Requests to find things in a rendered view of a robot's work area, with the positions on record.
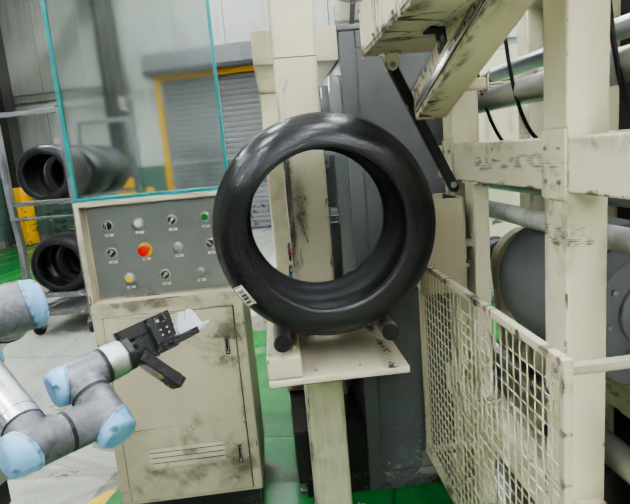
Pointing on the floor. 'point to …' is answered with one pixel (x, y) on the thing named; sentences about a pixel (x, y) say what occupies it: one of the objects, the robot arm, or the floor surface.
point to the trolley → (70, 277)
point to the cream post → (310, 233)
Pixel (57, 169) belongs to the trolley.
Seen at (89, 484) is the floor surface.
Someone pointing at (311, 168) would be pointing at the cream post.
